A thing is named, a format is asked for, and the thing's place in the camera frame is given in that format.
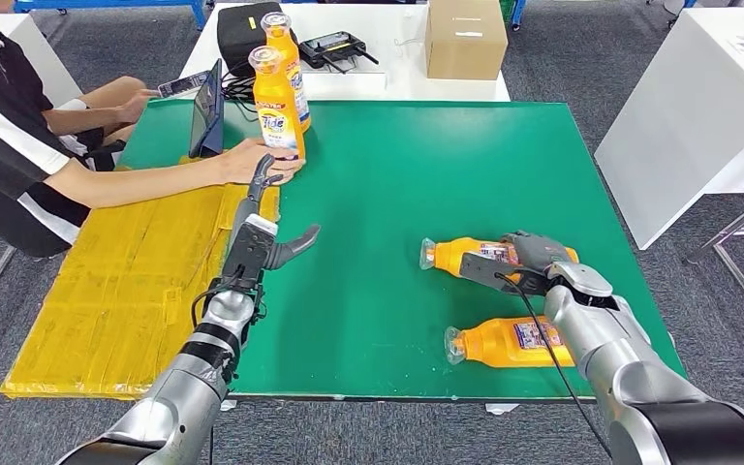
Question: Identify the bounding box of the large white table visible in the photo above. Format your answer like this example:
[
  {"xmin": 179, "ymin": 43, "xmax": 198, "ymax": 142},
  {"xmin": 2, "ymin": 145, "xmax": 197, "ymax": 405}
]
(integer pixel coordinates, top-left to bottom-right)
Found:
[{"xmin": 593, "ymin": 6, "xmax": 744, "ymax": 250}]

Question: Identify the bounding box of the black cable bundle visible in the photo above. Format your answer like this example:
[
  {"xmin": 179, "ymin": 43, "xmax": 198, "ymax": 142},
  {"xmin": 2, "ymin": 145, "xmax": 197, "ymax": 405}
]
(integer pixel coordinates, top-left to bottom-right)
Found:
[{"xmin": 221, "ymin": 57, "xmax": 258, "ymax": 120}]

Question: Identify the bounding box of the smartphone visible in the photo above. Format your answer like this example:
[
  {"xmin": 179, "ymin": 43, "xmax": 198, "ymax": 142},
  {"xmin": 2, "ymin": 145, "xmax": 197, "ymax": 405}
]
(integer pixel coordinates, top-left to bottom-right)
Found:
[{"xmin": 156, "ymin": 69, "xmax": 211, "ymax": 100}]

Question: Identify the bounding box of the black remote controller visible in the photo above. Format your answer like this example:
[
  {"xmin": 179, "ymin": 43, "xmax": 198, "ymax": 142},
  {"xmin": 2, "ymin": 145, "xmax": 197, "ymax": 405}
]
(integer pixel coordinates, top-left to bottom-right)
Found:
[{"xmin": 298, "ymin": 30, "xmax": 381, "ymax": 72}]

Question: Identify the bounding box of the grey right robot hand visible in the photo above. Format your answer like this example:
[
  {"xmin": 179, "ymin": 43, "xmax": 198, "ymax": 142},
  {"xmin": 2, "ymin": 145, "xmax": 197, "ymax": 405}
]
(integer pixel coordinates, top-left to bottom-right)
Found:
[{"xmin": 500, "ymin": 231, "xmax": 573, "ymax": 277}]

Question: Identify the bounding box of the yellow taped cardboard sheet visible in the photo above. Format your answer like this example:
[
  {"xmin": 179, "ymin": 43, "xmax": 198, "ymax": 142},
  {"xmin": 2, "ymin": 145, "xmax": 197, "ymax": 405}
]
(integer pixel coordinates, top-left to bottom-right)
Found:
[{"xmin": 0, "ymin": 153, "xmax": 282, "ymax": 402}]

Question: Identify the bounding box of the black carrying case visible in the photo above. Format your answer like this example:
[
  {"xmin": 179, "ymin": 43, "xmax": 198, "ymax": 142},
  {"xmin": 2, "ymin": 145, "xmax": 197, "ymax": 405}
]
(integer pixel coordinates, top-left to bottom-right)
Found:
[{"xmin": 216, "ymin": 1, "xmax": 284, "ymax": 78}]

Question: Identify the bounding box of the white side table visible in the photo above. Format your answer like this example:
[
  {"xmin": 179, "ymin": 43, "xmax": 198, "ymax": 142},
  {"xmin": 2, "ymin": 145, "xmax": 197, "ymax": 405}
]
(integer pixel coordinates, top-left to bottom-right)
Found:
[{"xmin": 0, "ymin": 13, "xmax": 84, "ymax": 109}]

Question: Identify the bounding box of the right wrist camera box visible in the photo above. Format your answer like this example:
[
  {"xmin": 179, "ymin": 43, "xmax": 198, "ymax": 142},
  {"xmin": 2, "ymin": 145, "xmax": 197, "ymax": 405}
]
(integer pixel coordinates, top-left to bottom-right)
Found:
[{"xmin": 460, "ymin": 252, "xmax": 549, "ymax": 297}]

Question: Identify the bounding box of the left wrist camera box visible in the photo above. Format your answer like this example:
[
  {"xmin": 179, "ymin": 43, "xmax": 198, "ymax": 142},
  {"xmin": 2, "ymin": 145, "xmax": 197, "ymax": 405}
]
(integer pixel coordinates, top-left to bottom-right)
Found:
[{"xmin": 221, "ymin": 213, "xmax": 280, "ymax": 290}]

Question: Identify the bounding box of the orange detergent bottle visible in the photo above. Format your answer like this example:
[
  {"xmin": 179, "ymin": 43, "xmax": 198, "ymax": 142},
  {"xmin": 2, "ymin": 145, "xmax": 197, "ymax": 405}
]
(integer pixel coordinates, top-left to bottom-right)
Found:
[
  {"xmin": 248, "ymin": 45, "xmax": 307, "ymax": 162},
  {"xmin": 418, "ymin": 235, "xmax": 580, "ymax": 278},
  {"xmin": 260, "ymin": 11, "xmax": 312, "ymax": 134},
  {"xmin": 444, "ymin": 315, "xmax": 577, "ymax": 370}
]

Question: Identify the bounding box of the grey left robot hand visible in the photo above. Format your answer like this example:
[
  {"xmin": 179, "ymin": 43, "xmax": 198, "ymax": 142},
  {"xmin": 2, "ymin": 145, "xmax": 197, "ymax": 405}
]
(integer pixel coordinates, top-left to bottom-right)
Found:
[{"xmin": 229, "ymin": 153, "xmax": 322, "ymax": 272}]

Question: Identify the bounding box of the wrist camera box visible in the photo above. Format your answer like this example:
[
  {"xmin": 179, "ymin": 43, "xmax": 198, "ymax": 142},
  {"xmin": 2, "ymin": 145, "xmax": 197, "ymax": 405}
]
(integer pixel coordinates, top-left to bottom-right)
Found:
[
  {"xmin": 221, "ymin": 213, "xmax": 280, "ymax": 290},
  {"xmin": 460, "ymin": 252, "xmax": 549, "ymax": 297}
]

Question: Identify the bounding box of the dark tablet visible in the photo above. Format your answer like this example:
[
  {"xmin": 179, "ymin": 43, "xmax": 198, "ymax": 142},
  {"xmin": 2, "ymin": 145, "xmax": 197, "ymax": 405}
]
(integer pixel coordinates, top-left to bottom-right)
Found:
[{"xmin": 187, "ymin": 58, "xmax": 226, "ymax": 159}]

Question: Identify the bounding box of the person's left hand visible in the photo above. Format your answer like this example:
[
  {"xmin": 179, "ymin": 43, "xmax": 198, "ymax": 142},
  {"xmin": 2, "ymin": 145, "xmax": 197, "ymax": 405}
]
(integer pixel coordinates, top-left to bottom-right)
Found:
[{"xmin": 114, "ymin": 88, "xmax": 163, "ymax": 124}]

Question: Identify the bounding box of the person's right hand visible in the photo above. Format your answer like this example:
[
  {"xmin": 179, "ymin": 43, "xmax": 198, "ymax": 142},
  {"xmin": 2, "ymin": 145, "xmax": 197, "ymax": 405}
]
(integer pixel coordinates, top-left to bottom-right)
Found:
[{"xmin": 221, "ymin": 138, "xmax": 306, "ymax": 187}]

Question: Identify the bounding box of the grey metal table leg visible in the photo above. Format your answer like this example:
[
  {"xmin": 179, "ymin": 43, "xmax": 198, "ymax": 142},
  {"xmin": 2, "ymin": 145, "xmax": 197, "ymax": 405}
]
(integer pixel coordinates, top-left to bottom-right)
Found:
[{"xmin": 683, "ymin": 186, "xmax": 744, "ymax": 345}]

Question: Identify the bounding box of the brown cardboard box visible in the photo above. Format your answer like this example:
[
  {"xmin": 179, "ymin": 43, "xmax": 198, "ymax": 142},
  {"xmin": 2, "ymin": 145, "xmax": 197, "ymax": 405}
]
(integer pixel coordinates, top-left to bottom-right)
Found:
[{"xmin": 424, "ymin": 0, "xmax": 510, "ymax": 81}]

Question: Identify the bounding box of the person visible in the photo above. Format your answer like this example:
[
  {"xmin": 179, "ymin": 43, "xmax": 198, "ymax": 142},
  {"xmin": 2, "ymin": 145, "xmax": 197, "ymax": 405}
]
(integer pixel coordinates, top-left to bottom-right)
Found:
[{"xmin": 0, "ymin": 0, "xmax": 306, "ymax": 258}]

